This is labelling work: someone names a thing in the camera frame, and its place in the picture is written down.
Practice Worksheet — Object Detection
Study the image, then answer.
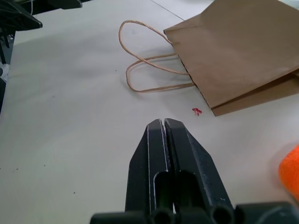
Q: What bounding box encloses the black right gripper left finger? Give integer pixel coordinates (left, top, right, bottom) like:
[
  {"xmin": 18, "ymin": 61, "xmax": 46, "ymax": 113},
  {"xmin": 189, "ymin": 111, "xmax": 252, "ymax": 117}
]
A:
[{"xmin": 125, "ymin": 119, "xmax": 175, "ymax": 214}]

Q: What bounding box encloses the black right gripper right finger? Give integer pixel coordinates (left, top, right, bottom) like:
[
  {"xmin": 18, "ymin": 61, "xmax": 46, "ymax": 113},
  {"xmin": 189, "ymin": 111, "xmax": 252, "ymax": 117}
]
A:
[{"xmin": 164, "ymin": 118, "xmax": 235, "ymax": 214}]

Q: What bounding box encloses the brown paper bag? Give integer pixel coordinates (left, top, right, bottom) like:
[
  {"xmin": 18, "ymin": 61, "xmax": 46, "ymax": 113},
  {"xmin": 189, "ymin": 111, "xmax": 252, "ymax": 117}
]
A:
[{"xmin": 118, "ymin": 0, "xmax": 299, "ymax": 117}]

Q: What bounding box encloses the orange cloth object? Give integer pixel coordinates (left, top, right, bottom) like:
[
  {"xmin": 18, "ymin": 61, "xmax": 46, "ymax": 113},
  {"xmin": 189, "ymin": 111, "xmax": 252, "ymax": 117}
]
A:
[{"xmin": 278, "ymin": 144, "xmax": 299, "ymax": 202}]

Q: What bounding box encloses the black equipment at table edge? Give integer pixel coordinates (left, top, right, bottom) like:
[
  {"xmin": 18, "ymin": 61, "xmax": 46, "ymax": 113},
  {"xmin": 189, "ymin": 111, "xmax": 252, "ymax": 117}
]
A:
[{"xmin": 0, "ymin": 0, "xmax": 83, "ymax": 65}]

